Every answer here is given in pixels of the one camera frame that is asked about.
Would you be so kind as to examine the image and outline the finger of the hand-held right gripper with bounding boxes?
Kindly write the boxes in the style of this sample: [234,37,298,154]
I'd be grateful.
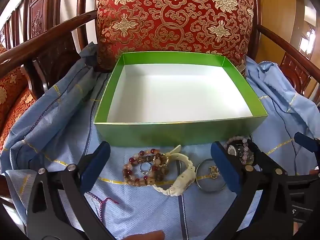
[294,132,320,156]
[250,141,288,174]

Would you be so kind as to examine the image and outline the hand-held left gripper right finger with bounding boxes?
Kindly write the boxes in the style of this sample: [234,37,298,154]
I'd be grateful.
[211,141,293,240]

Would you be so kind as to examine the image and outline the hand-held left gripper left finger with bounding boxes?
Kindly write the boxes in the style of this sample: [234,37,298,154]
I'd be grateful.
[26,141,116,240]

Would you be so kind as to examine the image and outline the small gold charm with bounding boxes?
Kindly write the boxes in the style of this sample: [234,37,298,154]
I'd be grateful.
[209,165,221,180]

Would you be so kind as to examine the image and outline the black strap watch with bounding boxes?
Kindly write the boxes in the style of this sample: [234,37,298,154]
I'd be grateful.
[226,142,256,167]

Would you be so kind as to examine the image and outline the silver bangle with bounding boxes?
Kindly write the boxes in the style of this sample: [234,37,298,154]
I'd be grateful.
[195,158,227,192]

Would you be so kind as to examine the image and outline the pale pink bead bracelet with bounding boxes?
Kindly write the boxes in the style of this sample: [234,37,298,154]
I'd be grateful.
[226,135,253,165]

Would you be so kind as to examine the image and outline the red and pink bead bracelet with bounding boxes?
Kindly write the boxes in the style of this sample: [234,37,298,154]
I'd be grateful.
[122,149,163,184]

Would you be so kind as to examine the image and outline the white carved bracelet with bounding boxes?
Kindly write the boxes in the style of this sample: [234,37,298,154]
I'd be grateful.
[152,144,195,197]

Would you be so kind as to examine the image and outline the silver stone ring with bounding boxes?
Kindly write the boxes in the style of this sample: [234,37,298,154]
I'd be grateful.
[139,162,152,175]

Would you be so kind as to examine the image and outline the green cardboard box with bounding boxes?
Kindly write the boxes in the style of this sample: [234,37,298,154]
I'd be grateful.
[94,51,268,147]

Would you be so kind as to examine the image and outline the gold rhinestone ring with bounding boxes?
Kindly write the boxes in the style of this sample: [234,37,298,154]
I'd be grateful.
[153,153,170,167]

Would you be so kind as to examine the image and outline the brown wooden bead bracelet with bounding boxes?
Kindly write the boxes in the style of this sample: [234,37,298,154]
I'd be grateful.
[135,154,172,186]

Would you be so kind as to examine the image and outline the person's left hand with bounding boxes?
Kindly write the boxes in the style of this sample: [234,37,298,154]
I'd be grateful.
[123,231,166,240]

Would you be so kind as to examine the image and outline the light blue cloth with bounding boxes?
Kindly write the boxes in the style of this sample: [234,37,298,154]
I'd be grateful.
[0,42,320,240]

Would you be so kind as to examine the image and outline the red patterned seat cushion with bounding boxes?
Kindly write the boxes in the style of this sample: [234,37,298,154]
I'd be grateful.
[0,44,37,153]

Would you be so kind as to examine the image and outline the dark wooden armchair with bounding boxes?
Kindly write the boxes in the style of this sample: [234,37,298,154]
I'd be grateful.
[0,0,320,120]

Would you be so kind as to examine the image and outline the red gold patterned cushion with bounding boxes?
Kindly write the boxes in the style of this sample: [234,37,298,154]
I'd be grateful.
[95,0,258,74]

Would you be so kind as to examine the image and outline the carved wooden screen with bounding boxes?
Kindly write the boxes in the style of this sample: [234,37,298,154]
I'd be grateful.
[0,0,63,48]

